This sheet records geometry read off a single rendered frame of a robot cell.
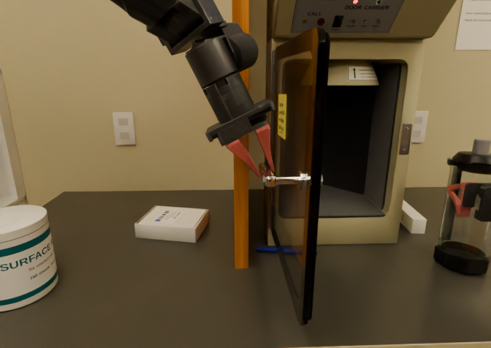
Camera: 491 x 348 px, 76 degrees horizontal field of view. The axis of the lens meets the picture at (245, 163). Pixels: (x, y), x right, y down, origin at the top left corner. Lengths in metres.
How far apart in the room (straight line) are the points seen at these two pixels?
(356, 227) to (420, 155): 0.59
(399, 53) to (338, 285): 0.49
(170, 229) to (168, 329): 0.29
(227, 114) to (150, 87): 0.73
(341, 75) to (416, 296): 0.46
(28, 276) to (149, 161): 0.62
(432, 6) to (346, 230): 0.49
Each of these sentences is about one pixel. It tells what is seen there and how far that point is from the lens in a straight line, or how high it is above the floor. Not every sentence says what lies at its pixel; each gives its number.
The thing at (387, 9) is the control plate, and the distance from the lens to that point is 0.68.
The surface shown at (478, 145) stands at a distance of 0.79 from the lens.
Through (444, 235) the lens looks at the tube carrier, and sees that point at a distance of 0.81.
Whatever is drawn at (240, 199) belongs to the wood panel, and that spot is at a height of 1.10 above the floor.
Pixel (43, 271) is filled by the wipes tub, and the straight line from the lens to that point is 0.72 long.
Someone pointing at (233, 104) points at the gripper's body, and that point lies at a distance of 0.43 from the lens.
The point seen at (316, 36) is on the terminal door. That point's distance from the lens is 0.38.
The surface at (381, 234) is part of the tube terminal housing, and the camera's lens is 0.85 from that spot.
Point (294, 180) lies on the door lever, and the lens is 0.43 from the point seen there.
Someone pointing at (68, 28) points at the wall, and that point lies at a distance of 1.24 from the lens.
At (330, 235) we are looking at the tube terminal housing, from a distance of 0.81.
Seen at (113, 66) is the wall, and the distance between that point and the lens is 1.18.
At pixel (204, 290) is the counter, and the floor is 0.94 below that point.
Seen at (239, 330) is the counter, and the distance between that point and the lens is 0.58.
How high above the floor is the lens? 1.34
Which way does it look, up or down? 15 degrees down
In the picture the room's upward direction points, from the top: straight up
